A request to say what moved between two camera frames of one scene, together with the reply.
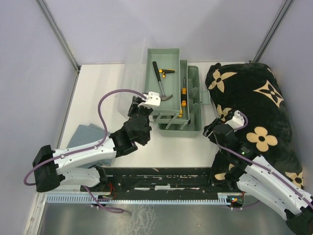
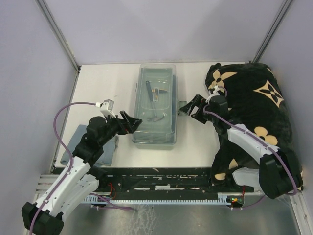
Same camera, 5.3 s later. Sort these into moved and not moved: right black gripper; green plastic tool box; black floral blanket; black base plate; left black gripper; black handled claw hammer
Moved: green plastic tool box; black handled claw hammer; left black gripper; right black gripper
Not moved: black floral blanket; black base plate
